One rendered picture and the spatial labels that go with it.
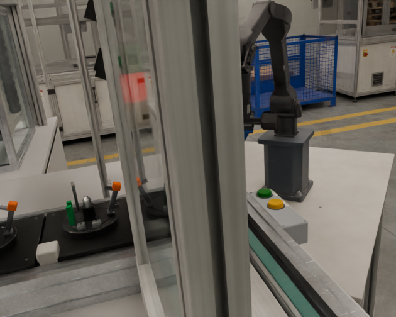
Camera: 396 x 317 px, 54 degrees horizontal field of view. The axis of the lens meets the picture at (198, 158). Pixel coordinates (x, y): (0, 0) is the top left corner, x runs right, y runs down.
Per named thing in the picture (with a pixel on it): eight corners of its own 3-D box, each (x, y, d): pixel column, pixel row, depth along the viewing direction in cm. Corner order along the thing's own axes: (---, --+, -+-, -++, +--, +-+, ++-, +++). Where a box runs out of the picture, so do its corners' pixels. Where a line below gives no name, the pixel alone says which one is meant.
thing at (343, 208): (393, 160, 155) (394, 153, 154) (361, 309, 83) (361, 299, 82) (233, 145, 189) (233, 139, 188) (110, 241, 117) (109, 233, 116)
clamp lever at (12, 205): (12, 229, 95) (17, 200, 93) (11, 233, 93) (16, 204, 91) (-4, 227, 93) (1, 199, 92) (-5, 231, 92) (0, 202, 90)
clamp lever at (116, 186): (114, 209, 100) (121, 182, 98) (114, 212, 98) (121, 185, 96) (100, 207, 99) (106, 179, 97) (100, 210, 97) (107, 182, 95)
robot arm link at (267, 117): (279, 95, 87) (278, 89, 92) (197, 95, 90) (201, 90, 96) (277, 130, 90) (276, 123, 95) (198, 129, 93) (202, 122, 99)
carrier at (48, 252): (134, 202, 113) (127, 162, 109) (146, 245, 91) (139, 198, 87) (47, 219, 108) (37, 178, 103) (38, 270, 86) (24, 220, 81)
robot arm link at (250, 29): (263, 21, 110) (256, -15, 103) (292, 19, 105) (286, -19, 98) (224, 85, 93) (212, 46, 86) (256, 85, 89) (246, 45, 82)
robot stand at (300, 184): (313, 183, 135) (314, 129, 128) (302, 202, 123) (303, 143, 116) (273, 178, 142) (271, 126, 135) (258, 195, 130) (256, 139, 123)
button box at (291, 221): (270, 205, 114) (270, 187, 112) (308, 243, 95) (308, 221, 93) (248, 211, 113) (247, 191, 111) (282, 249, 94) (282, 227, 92)
